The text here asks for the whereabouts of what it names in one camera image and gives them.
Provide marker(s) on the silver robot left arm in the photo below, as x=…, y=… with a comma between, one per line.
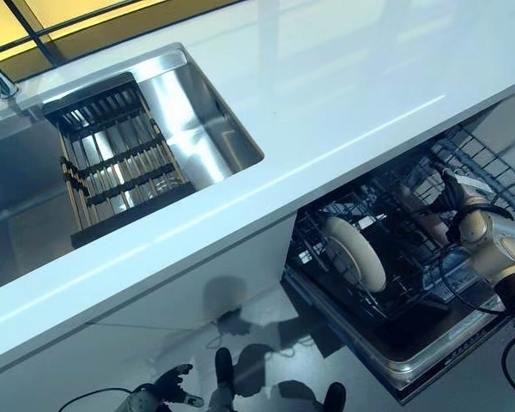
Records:
x=137, y=399

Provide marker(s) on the black robot foot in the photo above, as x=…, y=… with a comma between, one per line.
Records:
x=224, y=377
x=334, y=397

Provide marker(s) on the cream round plate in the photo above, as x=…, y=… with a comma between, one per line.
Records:
x=433, y=223
x=360, y=253

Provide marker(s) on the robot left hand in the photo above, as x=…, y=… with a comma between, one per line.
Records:
x=176, y=386

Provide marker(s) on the black robot right foot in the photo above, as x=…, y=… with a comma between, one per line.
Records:
x=334, y=397

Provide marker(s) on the stainless steel sink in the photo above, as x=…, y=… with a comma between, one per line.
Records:
x=197, y=129

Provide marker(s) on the white glossy cabinet door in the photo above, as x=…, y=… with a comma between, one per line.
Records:
x=504, y=124
x=189, y=292
x=38, y=377

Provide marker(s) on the open built-in dishwasher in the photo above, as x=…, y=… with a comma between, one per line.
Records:
x=412, y=339

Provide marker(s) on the black sink drying rack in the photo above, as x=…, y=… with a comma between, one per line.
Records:
x=120, y=171

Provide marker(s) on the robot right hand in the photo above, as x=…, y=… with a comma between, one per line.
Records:
x=452, y=195

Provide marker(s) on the black robot left foot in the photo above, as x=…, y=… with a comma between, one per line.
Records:
x=224, y=377

